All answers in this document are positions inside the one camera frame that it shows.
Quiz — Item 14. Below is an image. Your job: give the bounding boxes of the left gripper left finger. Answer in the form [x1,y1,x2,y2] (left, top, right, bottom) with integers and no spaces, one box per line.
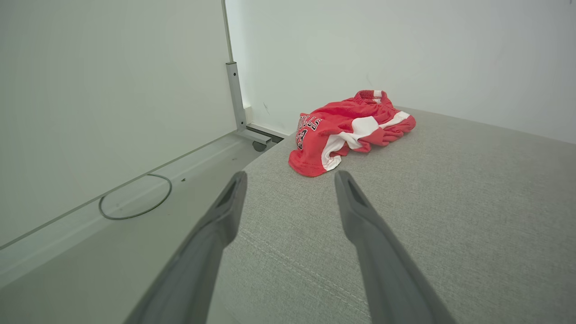
[124,171,248,324]

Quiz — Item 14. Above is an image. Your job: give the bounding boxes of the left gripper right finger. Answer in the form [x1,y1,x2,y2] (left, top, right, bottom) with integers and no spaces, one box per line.
[334,170,458,324]

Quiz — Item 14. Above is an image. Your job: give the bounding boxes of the red Bulls basketball shorts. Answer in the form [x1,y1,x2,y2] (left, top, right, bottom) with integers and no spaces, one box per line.
[288,90,417,178]

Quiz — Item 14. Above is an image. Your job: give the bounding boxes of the white partition panel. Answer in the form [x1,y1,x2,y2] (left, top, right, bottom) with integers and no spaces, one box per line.
[0,0,239,249]

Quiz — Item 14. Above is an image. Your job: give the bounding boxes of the black cable loop on floor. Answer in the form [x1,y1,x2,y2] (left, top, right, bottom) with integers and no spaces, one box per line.
[98,173,173,221]

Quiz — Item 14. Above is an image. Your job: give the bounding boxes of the dark wall baseboard strip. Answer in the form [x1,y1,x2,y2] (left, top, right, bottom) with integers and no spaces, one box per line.
[247,126,285,144]

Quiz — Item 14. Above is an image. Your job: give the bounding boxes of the grey metal partition post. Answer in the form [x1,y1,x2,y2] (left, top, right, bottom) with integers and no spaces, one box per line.
[220,0,273,153]

